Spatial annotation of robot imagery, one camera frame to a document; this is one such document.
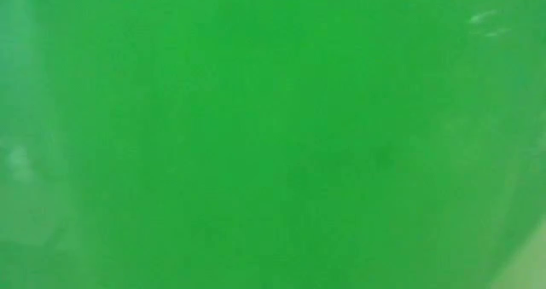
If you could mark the green mini bowl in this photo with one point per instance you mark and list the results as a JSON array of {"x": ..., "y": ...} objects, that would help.
[{"x": 273, "y": 135}]

